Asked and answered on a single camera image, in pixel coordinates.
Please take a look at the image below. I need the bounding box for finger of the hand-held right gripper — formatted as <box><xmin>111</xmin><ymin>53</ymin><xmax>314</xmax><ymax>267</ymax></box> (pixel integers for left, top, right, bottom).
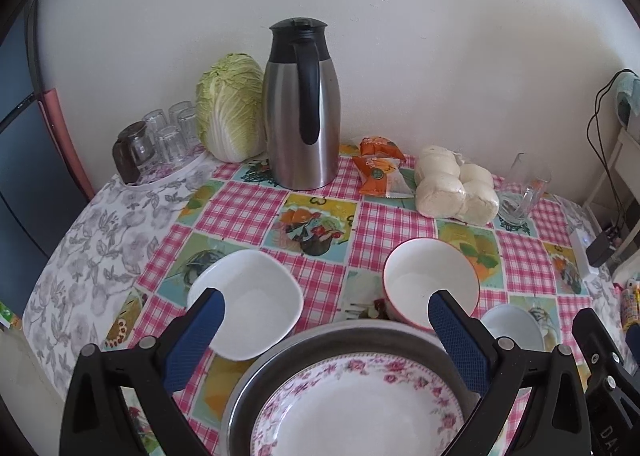
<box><xmin>571</xmin><ymin>307</ymin><xmax>628</xmax><ymax>387</ymax></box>

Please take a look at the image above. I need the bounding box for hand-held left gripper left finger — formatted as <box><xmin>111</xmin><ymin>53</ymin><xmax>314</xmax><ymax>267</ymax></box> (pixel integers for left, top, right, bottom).
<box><xmin>59</xmin><ymin>288</ymin><xmax>226</xmax><ymax>456</ymax></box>

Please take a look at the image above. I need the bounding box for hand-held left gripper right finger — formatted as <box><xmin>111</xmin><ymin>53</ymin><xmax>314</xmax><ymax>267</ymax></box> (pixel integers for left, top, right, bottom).
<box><xmin>427</xmin><ymin>290</ymin><xmax>593</xmax><ymax>456</ymax></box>

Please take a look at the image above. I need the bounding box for light blue bowl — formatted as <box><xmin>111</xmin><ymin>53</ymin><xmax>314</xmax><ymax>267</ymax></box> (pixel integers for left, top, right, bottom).
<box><xmin>480</xmin><ymin>305</ymin><xmax>547</xmax><ymax>354</ymax></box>

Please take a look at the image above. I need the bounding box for plain white bowl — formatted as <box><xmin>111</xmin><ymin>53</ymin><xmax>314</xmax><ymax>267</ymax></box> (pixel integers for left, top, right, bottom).
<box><xmin>187</xmin><ymin>250</ymin><xmax>304</xmax><ymax>361</ymax></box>

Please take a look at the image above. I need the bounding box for red-rimmed white bowl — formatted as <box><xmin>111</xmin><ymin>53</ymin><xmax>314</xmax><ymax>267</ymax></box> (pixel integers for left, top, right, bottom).
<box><xmin>384</xmin><ymin>238</ymin><xmax>481</xmax><ymax>334</ymax></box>

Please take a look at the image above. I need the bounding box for pink floral round plate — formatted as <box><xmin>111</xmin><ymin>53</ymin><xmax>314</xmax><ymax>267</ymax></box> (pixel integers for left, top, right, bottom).
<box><xmin>250</xmin><ymin>353</ymin><xmax>466</xmax><ymax>456</ymax></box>

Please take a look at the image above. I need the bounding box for white power strip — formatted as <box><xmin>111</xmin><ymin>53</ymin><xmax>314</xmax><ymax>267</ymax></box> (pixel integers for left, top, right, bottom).
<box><xmin>570</xmin><ymin>228</ymin><xmax>598</xmax><ymax>277</ymax></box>

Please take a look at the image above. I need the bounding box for black charger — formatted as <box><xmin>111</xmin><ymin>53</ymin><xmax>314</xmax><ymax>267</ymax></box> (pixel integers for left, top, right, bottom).
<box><xmin>586</xmin><ymin>228</ymin><xmax>621</xmax><ymax>267</ymax></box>

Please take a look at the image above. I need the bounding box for grey floral tablecloth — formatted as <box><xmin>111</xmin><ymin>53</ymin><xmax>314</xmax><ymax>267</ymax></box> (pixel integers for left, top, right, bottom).
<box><xmin>22</xmin><ymin>151</ymin><xmax>640</xmax><ymax>397</ymax></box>

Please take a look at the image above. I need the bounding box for pink checked tablecloth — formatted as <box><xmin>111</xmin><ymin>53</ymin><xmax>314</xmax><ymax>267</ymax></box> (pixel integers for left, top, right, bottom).
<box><xmin>102</xmin><ymin>143</ymin><xmax>601</xmax><ymax>456</ymax></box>

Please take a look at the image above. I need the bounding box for bag of steamed buns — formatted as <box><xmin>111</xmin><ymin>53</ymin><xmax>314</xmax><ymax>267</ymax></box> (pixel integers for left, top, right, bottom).
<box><xmin>415</xmin><ymin>145</ymin><xmax>500</xmax><ymax>226</ymax></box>

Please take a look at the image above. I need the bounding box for clear glass mug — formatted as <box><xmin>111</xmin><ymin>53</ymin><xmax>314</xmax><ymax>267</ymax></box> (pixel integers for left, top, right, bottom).
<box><xmin>497</xmin><ymin>152</ymin><xmax>551</xmax><ymax>227</ymax></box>

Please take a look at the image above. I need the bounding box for white floral tray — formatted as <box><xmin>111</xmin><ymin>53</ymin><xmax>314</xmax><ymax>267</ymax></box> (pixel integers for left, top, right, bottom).
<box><xmin>122</xmin><ymin>146</ymin><xmax>216</xmax><ymax>189</ymax></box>

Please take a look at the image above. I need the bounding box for orange snack packet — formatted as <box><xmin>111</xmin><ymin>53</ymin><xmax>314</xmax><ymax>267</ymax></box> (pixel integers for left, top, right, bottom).
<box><xmin>352</xmin><ymin>156</ymin><xmax>416</xmax><ymax>198</ymax></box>
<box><xmin>357</xmin><ymin>136</ymin><xmax>406</xmax><ymax>162</ymax></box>

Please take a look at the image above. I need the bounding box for green packet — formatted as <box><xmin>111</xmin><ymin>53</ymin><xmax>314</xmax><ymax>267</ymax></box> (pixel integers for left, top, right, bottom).
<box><xmin>0</xmin><ymin>301</ymin><xmax>23</xmax><ymax>332</ymax></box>

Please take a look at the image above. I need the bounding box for clear drinking glass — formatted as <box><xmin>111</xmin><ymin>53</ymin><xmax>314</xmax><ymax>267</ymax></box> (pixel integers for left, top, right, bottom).
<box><xmin>142</xmin><ymin>108</ymin><xmax>168</xmax><ymax>137</ymax></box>
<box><xmin>168</xmin><ymin>101</ymin><xmax>198</xmax><ymax>129</ymax></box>
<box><xmin>177</xmin><ymin>108</ymin><xmax>203</xmax><ymax>149</ymax></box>
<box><xmin>154</xmin><ymin>128</ymin><xmax>188</xmax><ymax>168</ymax></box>

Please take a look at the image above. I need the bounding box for steel thermos jug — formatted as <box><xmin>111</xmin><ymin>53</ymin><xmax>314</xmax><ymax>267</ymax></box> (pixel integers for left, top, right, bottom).
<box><xmin>262</xmin><ymin>18</ymin><xmax>341</xmax><ymax>190</ymax></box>

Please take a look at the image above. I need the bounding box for napa cabbage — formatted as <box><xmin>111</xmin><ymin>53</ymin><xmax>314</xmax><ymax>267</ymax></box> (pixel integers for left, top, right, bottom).
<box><xmin>195</xmin><ymin>53</ymin><xmax>266</xmax><ymax>163</ymax></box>

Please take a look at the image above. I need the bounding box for dark blue panel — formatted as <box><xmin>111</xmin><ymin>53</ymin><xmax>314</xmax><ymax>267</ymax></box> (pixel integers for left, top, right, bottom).
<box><xmin>0</xmin><ymin>0</ymin><xmax>96</xmax><ymax>322</ymax></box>

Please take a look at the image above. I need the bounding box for teal cloth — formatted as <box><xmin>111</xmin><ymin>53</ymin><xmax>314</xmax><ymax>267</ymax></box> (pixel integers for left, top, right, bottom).
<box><xmin>614</xmin><ymin>72</ymin><xmax>640</xmax><ymax>126</ymax></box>

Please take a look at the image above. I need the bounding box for black charger cable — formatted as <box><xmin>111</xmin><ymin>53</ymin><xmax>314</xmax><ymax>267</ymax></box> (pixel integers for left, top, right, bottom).
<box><xmin>586</xmin><ymin>68</ymin><xmax>636</xmax><ymax>237</ymax></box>

